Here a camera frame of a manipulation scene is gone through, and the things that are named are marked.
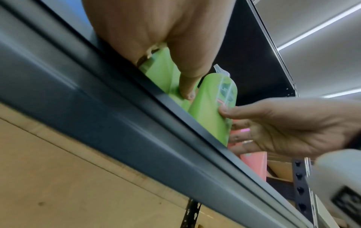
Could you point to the large pink shampoo bottle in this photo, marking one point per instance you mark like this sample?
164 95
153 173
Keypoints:
253 164

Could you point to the large green shampoo bottle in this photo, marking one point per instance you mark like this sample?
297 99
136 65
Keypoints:
163 71
208 111

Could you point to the person's right hand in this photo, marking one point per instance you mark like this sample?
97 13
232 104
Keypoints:
296 127

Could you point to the person's left hand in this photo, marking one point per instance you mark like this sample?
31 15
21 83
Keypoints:
169 22

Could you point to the ceiling tube light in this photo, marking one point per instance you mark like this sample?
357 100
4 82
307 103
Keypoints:
318 26
341 93

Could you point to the black metal shelving rack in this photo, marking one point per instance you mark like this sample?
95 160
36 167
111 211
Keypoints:
84 93

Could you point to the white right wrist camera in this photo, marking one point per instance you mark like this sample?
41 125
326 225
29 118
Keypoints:
324 173

